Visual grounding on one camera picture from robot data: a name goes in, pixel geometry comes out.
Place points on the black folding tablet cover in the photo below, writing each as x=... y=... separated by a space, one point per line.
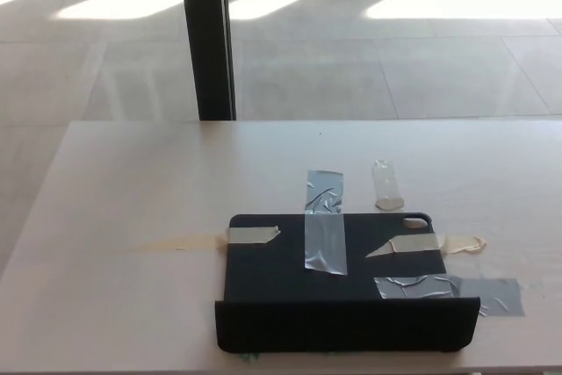
x=272 y=291

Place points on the beige masking tape strip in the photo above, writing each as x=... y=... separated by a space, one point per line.
x=250 y=235
x=417 y=243

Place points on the small clear plastic vial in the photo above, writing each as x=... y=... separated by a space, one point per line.
x=386 y=186

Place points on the long grey duct tape strip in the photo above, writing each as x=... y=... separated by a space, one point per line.
x=325 y=217

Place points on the black window frame post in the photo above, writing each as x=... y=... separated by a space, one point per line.
x=206 y=41

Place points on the wide grey duct tape strip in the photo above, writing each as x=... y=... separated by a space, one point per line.
x=408 y=288

